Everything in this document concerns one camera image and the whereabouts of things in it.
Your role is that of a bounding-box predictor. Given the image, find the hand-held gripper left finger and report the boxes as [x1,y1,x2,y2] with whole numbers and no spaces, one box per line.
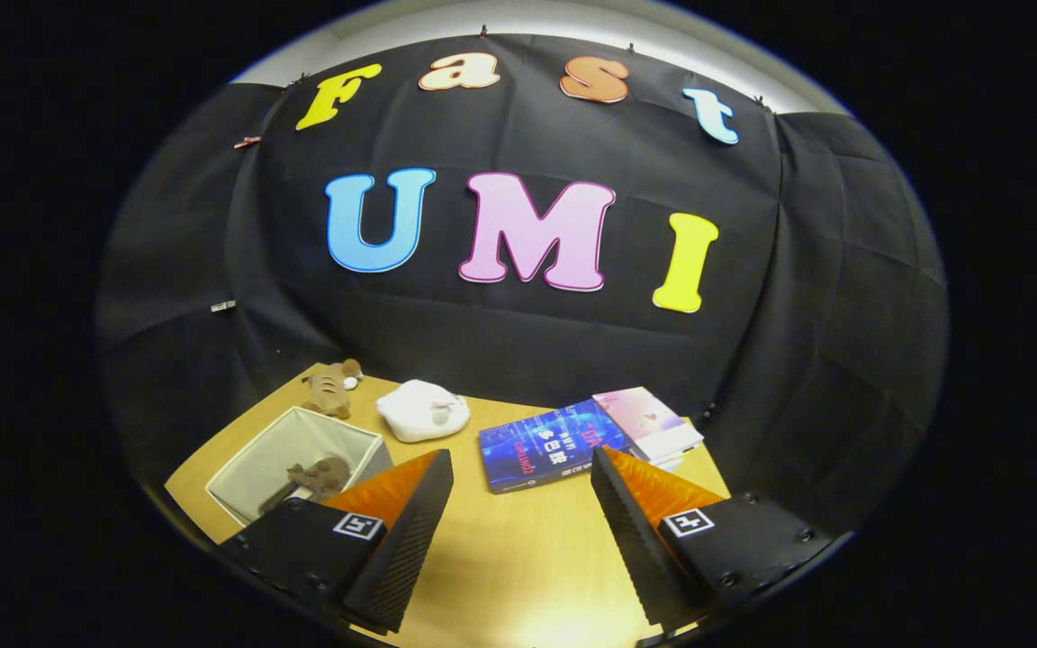
[220,448,455,634]

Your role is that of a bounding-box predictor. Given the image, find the pink white book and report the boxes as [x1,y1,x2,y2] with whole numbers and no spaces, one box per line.
[592,387,705,464]

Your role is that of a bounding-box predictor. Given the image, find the brown plush toy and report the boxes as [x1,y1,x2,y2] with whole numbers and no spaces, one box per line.
[301,358,364,420]

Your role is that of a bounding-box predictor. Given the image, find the dark blue book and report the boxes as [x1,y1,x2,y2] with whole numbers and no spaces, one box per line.
[478,400,635,495]

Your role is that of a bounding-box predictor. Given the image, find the white plush toy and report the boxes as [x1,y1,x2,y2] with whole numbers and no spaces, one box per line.
[375,379,471,444]

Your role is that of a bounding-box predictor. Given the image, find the grey fabric storage box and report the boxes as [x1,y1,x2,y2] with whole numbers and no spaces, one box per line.
[204,406,393,527]

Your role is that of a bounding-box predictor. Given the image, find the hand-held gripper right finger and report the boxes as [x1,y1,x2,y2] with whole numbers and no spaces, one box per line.
[591,445,848,631]

